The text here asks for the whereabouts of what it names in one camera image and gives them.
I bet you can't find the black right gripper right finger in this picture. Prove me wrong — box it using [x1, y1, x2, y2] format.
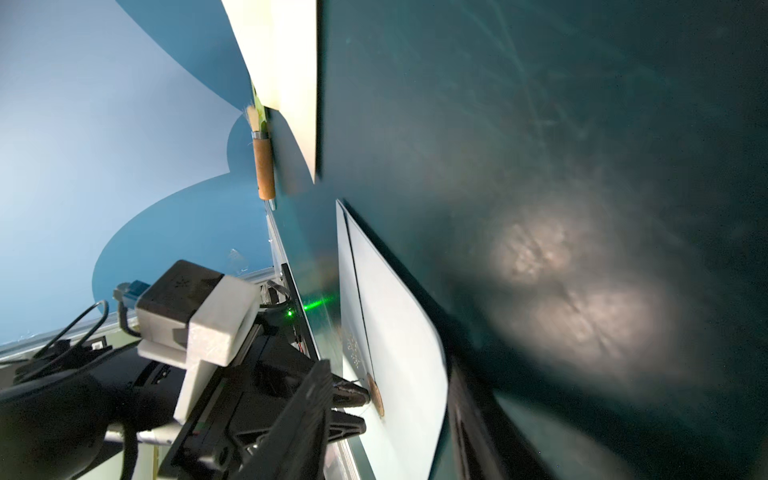
[447, 359, 552, 479]

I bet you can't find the cream yellow envelope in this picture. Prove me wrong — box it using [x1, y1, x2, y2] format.
[222, 0, 318, 180]

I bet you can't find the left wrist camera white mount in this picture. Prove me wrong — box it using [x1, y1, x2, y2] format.
[135, 260, 260, 424]

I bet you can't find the green garden fork wooden handle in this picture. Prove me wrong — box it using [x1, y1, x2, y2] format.
[245, 85, 276, 211]

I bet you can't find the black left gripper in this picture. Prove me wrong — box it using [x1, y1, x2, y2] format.
[158, 335, 371, 479]

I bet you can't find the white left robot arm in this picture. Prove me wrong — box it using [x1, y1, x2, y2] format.
[1, 308, 370, 479]

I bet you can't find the light teal envelope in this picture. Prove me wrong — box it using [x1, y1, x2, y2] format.
[336, 203, 448, 479]

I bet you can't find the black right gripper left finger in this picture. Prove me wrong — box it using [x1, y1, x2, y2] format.
[236, 360, 333, 479]

